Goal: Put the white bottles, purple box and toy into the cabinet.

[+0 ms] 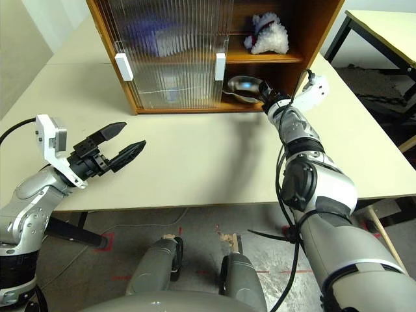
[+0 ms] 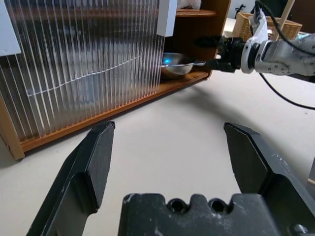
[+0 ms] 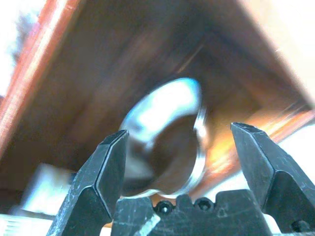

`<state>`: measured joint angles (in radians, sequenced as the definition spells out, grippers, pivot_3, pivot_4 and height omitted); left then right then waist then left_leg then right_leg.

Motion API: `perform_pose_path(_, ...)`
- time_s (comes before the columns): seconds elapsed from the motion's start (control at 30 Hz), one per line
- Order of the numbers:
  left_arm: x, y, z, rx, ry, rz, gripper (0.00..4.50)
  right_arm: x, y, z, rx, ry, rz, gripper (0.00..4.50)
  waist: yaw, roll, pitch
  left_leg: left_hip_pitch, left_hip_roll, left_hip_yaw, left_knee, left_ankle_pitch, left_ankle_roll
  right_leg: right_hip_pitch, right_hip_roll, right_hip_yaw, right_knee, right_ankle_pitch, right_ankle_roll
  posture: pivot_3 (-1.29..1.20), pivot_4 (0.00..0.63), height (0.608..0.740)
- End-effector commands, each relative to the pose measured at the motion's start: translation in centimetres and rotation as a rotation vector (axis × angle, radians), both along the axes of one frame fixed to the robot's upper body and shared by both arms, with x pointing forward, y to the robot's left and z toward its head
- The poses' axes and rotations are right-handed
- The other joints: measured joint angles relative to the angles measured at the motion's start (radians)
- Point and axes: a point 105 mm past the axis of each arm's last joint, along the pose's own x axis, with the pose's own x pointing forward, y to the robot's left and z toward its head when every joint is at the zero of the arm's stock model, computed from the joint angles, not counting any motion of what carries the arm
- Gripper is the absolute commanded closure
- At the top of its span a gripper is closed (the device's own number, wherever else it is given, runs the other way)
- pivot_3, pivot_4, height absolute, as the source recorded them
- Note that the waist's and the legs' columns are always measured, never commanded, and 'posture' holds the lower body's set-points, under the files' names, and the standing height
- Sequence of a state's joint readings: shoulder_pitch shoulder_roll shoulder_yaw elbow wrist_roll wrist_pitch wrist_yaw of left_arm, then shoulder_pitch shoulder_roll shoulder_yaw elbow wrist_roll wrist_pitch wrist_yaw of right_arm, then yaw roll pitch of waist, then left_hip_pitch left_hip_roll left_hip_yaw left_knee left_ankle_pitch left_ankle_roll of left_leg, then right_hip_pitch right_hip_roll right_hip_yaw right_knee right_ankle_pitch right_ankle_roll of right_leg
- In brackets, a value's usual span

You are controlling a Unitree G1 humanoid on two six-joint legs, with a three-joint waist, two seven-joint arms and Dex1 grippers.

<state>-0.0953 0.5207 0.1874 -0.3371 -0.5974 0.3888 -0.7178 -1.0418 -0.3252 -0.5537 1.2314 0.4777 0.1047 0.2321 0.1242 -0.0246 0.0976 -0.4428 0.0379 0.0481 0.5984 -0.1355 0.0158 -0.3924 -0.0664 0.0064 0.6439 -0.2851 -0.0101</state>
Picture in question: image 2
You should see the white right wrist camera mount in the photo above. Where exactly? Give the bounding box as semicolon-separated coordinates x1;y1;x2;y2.
240;9;269;74

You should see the light wooden pole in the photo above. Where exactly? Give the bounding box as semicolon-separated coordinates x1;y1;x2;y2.
277;0;296;41

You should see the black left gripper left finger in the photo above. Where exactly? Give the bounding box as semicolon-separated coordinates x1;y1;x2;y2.
26;120;116;236

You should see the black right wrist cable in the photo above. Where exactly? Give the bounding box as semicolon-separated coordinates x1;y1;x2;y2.
254;0;315;110

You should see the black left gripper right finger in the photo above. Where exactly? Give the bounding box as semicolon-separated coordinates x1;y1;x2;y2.
222;121;315;236

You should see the ribbed clear sliding door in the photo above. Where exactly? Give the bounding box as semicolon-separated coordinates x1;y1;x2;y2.
4;0;178;145
0;0;158;146

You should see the white cloth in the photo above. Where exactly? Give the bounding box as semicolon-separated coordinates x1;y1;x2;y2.
177;0;203;10

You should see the woven wicker basket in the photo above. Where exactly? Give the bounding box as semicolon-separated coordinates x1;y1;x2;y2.
232;11;303;41

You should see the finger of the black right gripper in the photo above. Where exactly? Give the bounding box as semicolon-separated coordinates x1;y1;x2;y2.
205;59;221;71
193;35;223;49

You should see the steel bowl with handle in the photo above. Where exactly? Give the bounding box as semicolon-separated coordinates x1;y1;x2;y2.
160;52;207;80

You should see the brown wooden cabinet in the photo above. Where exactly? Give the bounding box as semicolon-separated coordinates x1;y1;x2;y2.
0;0;232;160

